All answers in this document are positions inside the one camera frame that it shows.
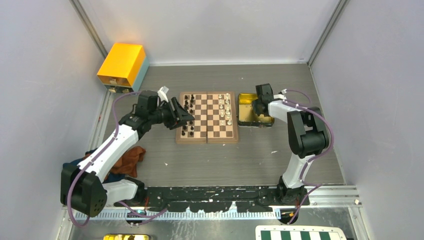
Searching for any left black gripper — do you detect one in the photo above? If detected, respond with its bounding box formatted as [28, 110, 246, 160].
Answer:
[148, 97, 194, 130]

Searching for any dark blue cloth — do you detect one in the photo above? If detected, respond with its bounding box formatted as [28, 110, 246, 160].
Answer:
[62, 158, 126, 184]

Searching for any wooden chess board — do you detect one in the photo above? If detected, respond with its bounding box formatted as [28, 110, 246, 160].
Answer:
[175, 91, 239, 144]

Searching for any green white checkered board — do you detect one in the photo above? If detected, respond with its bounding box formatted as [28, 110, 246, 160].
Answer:
[255, 225, 348, 240]

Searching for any yellow teal drawer box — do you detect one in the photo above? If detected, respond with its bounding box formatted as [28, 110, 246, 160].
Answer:
[97, 42, 150, 94]

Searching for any gold tin tray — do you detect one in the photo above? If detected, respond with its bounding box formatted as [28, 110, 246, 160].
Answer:
[237, 93, 275, 128]

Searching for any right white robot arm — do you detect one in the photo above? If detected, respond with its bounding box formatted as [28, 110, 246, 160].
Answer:
[251, 83, 331, 206]

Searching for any gold tin front edge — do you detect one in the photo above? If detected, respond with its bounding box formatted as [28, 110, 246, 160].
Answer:
[103, 233, 152, 240]

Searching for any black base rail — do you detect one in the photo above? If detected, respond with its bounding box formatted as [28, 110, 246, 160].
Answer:
[124, 185, 310, 213]

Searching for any orange cloth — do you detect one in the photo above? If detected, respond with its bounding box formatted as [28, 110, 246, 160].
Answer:
[103, 146, 146, 183]

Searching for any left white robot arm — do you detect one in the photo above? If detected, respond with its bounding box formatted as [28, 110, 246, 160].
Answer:
[60, 86, 195, 218]

